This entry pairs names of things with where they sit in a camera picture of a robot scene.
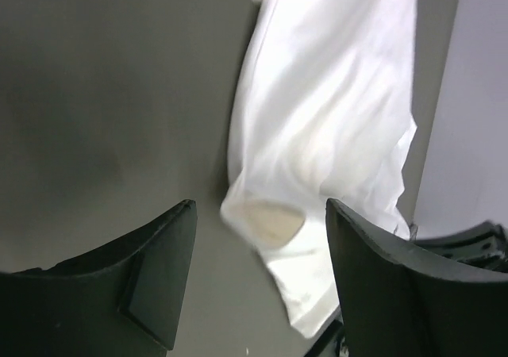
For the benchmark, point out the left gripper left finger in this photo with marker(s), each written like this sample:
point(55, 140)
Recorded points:
point(121, 299)

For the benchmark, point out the white t-shirt red print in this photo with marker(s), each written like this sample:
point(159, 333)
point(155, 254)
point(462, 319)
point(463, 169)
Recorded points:
point(322, 110)

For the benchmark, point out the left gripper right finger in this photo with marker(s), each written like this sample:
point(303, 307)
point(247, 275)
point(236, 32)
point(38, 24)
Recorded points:
point(439, 297)

